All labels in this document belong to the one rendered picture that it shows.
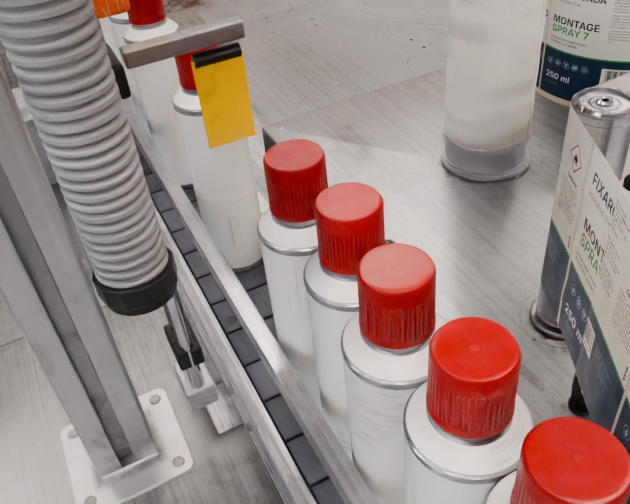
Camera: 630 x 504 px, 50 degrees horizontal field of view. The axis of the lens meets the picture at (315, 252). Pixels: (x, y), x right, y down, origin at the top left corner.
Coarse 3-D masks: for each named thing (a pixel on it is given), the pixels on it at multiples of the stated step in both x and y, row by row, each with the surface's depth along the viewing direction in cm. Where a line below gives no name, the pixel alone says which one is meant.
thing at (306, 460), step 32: (160, 192) 71; (192, 192) 70; (192, 256) 62; (256, 288) 58; (224, 320) 56; (256, 352) 53; (256, 384) 50; (288, 416) 48; (288, 448) 50; (320, 480) 44
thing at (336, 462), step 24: (144, 144) 62; (168, 168) 59; (168, 192) 56; (192, 216) 53; (192, 240) 53; (216, 264) 48; (240, 288) 46; (240, 312) 44; (264, 336) 43; (264, 360) 42; (288, 360) 41; (288, 384) 40; (312, 408) 38; (312, 432) 37; (336, 456) 36; (336, 480) 35; (360, 480) 34
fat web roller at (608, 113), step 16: (576, 96) 41; (592, 96) 41; (608, 96) 41; (624, 96) 41; (576, 112) 40; (592, 112) 39; (608, 112) 39; (624, 112) 39; (592, 128) 40; (608, 128) 39; (624, 128) 40; (608, 144) 40; (624, 144) 40; (608, 160) 41; (624, 160) 42; (544, 304) 50; (544, 320) 51; (560, 336) 50
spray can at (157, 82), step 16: (144, 0) 59; (160, 0) 60; (128, 16) 61; (144, 16) 60; (160, 16) 61; (128, 32) 61; (144, 32) 61; (160, 32) 61; (160, 64) 62; (144, 80) 63; (160, 80) 63; (176, 80) 64; (144, 96) 65; (160, 96) 64; (160, 112) 65; (160, 128) 66; (176, 128) 66; (160, 144) 68; (176, 144) 67; (176, 160) 68; (176, 176) 70
